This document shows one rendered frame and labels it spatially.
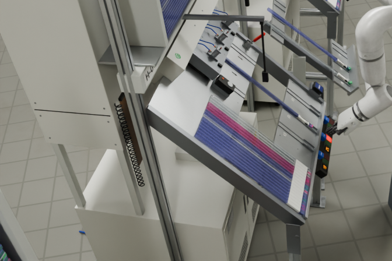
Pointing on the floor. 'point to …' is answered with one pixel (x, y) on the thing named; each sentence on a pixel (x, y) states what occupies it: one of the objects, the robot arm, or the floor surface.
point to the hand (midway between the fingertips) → (331, 130)
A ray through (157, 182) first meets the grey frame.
